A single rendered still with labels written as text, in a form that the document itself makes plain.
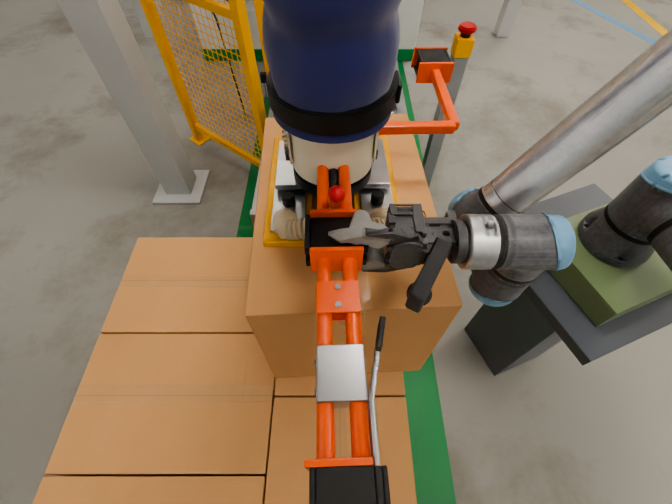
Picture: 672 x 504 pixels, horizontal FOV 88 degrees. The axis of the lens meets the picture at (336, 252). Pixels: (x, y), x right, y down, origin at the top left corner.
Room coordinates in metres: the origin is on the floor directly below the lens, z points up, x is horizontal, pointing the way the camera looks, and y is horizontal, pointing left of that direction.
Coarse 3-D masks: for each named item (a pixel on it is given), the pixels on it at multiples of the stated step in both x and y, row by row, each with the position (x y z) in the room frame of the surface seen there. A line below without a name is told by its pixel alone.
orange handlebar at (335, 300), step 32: (448, 96) 0.74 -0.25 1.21; (384, 128) 0.62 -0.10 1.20; (416, 128) 0.62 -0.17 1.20; (448, 128) 0.63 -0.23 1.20; (320, 192) 0.44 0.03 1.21; (320, 288) 0.24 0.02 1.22; (352, 288) 0.24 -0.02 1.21; (320, 320) 0.19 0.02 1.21; (352, 320) 0.19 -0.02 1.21; (320, 416) 0.07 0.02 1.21; (352, 416) 0.07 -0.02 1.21; (320, 448) 0.04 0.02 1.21; (352, 448) 0.04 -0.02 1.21
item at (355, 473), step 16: (304, 464) 0.02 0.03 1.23; (320, 464) 0.02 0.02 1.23; (336, 464) 0.02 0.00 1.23; (352, 464) 0.02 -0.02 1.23; (368, 464) 0.02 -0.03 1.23; (320, 480) 0.01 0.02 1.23; (336, 480) 0.01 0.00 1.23; (352, 480) 0.01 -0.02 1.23; (368, 480) 0.01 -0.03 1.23; (320, 496) 0.00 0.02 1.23; (336, 496) 0.00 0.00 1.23; (352, 496) 0.00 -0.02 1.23; (368, 496) 0.00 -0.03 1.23
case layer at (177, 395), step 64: (192, 256) 0.74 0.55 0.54; (128, 320) 0.48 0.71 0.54; (192, 320) 0.48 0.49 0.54; (128, 384) 0.27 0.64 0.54; (192, 384) 0.27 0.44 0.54; (256, 384) 0.27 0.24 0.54; (384, 384) 0.27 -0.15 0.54; (64, 448) 0.10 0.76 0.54; (128, 448) 0.10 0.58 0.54; (192, 448) 0.10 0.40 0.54; (256, 448) 0.10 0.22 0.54; (384, 448) 0.10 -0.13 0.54
